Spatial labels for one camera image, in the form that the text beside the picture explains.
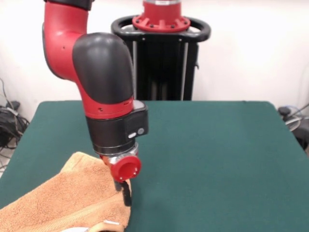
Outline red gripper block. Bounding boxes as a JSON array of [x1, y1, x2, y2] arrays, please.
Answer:
[[99, 154, 142, 207]]

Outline orange-brown terry towel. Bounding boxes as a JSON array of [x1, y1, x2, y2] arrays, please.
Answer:
[[0, 151, 133, 232]]

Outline black robot pedestal with handle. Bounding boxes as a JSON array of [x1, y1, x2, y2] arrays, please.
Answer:
[[111, 15, 212, 101]]

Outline dark green table cloth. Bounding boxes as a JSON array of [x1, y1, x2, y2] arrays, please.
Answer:
[[0, 101, 309, 232]]

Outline black cable tangle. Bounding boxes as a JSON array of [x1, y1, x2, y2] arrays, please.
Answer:
[[0, 77, 30, 170]]

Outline blue grey cables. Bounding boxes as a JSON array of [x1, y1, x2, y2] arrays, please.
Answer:
[[282, 102, 309, 119]]

